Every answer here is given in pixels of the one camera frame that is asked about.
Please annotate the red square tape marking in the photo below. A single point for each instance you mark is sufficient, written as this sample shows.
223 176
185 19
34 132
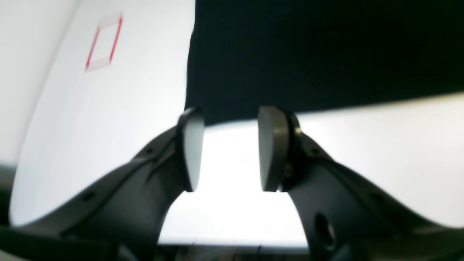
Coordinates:
105 42

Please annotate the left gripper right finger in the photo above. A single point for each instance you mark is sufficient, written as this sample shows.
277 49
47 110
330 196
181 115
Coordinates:
345 217

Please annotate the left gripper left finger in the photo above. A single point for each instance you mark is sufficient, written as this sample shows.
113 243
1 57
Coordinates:
129 204

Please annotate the black T-shirt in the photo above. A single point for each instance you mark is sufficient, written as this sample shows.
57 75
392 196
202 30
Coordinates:
315 55

